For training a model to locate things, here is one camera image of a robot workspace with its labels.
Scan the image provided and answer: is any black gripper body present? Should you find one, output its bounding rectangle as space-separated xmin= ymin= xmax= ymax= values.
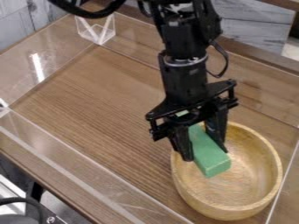
xmin=146 ymin=52 xmax=239 ymax=141

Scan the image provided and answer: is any black cable lower left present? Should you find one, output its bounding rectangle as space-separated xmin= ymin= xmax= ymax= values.
xmin=0 ymin=197 xmax=44 ymax=224

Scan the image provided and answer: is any clear acrylic tray enclosure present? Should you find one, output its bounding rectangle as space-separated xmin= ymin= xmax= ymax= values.
xmin=0 ymin=10 xmax=299 ymax=224

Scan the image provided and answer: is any black metal table bracket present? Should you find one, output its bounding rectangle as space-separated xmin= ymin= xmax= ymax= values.
xmin=24 ymin=181 xmax=70 ymax=224

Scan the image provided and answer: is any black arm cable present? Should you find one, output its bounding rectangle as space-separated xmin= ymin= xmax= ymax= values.
xmin=48 ymin=0 xmax=127 ymax=19

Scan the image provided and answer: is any green rectangular block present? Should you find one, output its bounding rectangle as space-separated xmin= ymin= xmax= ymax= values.
xmin=182 ymin=123 xmax=231 ymax=178

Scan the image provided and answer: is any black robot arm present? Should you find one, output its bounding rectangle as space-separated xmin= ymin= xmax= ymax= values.
xmin=138 ymin=0 xmax=239 ymax=162

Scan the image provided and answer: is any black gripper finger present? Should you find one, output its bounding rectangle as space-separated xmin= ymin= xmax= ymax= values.
xmin=168 ymin=126 xmax=194 ymax=162
xmin=204 ymin=107 xmax=229 ymax=153

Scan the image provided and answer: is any light brown wooden bowl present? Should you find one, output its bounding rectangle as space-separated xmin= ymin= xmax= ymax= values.
xmin=171 ymin=122 xmax=283 ymax=221

